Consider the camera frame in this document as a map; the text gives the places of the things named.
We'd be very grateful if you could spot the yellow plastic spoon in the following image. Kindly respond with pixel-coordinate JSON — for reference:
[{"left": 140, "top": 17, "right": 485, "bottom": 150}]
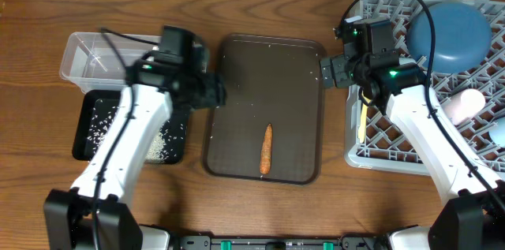
[{"left": 357, "top": 97, "right": 370, "bottom": 144}]

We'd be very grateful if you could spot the orange carrot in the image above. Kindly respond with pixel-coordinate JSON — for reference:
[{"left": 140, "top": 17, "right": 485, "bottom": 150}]
[{"left": 260, "top": 124, "right": 273, "bottom": 174}]

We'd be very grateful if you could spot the pink cup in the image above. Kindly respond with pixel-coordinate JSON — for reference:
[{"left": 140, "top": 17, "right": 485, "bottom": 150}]
[{"left": 442, "top": 88, "right": 486, "bottom": 125}]

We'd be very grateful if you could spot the dark blue bowl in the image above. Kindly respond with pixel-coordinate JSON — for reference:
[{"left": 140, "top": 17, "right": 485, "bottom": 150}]
[{"left": 406, "top": 2, "right": 492, "bottom": 74}]

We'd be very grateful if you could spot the light blue cup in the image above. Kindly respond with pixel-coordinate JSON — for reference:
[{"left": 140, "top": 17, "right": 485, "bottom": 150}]
[{"left": 488, "top": 117, "right": 505, "bottom": 147}]

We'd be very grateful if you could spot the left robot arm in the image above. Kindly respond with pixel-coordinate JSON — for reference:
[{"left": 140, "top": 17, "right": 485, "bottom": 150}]
[{"left": 43, "top": 42, "right": 226, "bottom": 249}]

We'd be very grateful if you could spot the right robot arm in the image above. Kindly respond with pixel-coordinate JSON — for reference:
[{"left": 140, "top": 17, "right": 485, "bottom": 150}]
[{"left": 320, "top": 54, "right": 504, "bottom": 249}]

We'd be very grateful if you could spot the grey dishwasher rack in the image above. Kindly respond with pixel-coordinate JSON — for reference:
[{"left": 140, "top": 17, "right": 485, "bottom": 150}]
[{"left": 344, "top": 0, "right": 504, "bottom": 176}]

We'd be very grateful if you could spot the pile of white rice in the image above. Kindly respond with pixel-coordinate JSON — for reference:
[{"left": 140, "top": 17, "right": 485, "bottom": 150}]
[{"left": 82, "top": 99, "right": 189, "bottom": 164}]

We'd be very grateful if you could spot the dark brown serving tray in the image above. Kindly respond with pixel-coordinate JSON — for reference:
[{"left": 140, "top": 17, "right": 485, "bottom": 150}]
[{"left": 202, "top": 34, "right": 326, "bottom": 185}]

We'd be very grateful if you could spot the black bin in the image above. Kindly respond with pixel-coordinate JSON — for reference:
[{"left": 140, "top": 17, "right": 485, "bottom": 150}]
[{"left": 71, "top": 89, "right": 190, "bottom": 166}]

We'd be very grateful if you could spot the clear plastic bin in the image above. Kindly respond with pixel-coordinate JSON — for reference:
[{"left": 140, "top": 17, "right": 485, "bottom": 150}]
[{"left": 60, "top": 32, "right": 164, "bottom": 93}]

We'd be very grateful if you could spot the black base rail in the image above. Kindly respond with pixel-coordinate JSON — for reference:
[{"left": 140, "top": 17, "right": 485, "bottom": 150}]
[{"left": 169, "top": 233, "right": 391, "bottom": 250}]

